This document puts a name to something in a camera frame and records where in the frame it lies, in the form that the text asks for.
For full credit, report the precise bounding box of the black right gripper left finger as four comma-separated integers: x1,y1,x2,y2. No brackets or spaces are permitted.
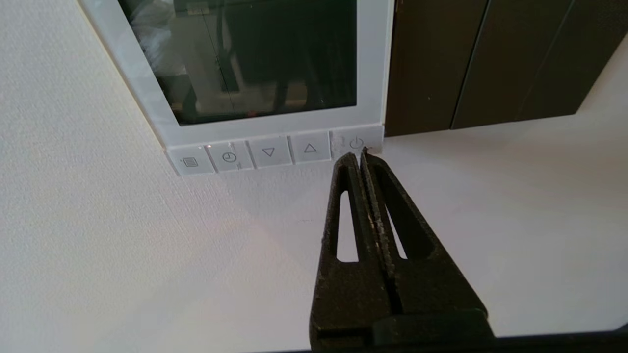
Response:
309,152,404,353

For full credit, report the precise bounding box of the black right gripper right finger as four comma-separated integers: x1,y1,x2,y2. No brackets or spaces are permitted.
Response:
361,149,495,339

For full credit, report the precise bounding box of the white wall thermostat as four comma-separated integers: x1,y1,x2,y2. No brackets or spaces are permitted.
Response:
78,0,386,177

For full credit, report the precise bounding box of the dark brown wall switch plate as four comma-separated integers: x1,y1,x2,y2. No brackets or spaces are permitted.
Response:
384,0,628,138

